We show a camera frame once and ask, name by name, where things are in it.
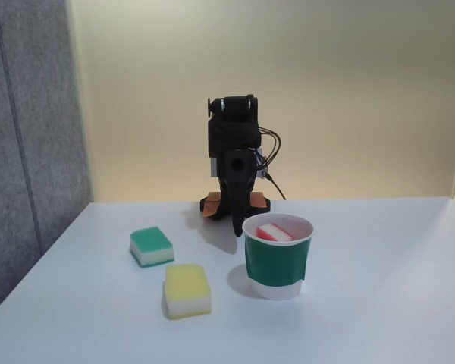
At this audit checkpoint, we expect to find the red and white sponge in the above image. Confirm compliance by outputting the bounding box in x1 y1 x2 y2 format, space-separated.
255 223 293 242

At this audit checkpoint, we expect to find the white paper cup green tape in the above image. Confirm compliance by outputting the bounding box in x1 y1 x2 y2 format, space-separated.
241 214 315 301

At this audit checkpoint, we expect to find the green and white sponge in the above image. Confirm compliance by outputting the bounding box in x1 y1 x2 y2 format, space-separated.
130 226 175 269

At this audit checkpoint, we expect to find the yellow and white sponge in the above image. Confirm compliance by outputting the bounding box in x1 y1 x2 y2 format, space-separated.
162 264 212 320

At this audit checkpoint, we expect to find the grey felt partition panel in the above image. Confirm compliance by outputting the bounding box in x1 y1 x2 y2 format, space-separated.
0 0 95 320

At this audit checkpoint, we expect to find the black power cable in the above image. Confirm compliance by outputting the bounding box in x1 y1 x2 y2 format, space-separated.
265 172 288 201

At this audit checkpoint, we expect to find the thin black wire bundle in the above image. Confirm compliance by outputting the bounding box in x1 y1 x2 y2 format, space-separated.
256 127 283 170

